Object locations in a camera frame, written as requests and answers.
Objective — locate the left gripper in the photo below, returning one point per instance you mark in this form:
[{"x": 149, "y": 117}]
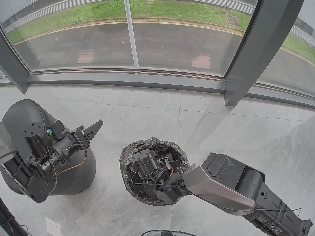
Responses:
[{"x": 69, "y": 146}]

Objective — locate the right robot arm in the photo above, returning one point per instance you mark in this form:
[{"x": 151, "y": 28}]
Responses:
[{"x": 221, "y": 178}]

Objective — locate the window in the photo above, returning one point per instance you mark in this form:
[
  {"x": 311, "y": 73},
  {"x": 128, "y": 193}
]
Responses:
[{"x": 268, "y": 45}]

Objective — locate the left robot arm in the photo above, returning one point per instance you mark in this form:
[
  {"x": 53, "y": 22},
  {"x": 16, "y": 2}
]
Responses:
[{"x": 34, "y": 141}]

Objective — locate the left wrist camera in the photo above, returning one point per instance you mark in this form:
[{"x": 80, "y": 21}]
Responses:
[{"x": 57, "y": 129}]

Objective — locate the black plastic bag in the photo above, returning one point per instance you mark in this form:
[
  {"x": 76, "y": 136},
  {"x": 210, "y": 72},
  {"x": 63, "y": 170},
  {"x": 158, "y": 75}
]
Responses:
[{"x": 126, "y": 156}]

